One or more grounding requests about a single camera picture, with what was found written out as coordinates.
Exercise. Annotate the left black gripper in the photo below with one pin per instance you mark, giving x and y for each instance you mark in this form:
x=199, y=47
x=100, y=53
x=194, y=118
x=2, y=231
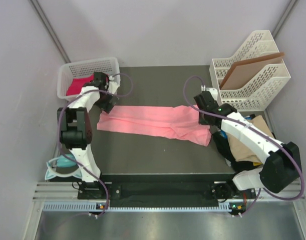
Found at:
x=106, y=106

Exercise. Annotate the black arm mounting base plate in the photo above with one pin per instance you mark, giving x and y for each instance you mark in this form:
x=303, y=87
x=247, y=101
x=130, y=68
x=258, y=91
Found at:
x=221, y=189

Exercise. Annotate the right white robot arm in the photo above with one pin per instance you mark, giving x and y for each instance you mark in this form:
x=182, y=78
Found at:
x=280, y=161

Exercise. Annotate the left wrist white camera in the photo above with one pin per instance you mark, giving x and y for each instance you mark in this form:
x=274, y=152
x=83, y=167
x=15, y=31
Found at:
x=113, y=85

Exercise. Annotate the white plastic mesh basket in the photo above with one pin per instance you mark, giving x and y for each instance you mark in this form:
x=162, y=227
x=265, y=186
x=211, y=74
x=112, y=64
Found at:
x=83, y=69

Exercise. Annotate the white perforated file organizer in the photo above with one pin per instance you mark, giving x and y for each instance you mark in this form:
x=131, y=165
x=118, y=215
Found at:
x=259, y=92

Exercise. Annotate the wrist white camera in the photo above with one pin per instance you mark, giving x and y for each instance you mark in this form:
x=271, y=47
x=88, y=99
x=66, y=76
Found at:
x=213, y=91
x=113, y=85

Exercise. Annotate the pink t-shirt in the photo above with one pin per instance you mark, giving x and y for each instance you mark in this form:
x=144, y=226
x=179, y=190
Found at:
x=170, y=122

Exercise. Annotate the magenta folded t-shirt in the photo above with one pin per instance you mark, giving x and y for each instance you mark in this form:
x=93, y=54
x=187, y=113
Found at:
x=77, y=84

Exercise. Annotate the brown cardboard sheet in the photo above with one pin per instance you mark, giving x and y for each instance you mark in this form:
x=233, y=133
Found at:
x=241, y=72

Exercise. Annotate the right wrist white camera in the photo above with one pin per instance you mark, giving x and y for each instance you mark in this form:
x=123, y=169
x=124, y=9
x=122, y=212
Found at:
x=213, y=91

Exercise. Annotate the black t-shirt with blue print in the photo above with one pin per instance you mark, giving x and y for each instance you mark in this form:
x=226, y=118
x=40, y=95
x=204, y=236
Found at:
x=238, y=156

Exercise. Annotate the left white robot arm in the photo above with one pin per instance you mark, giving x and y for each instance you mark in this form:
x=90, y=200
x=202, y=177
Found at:
x=74, y=127

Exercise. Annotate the aluminium frame rail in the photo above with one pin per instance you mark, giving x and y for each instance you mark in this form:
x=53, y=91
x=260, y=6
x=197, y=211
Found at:
x=118, y=191

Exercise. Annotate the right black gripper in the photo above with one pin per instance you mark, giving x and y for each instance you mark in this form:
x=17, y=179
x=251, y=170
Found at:
x=201, y=120

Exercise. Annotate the teal headphones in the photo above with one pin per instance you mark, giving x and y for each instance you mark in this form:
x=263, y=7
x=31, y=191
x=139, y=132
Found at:
x=57, y=164

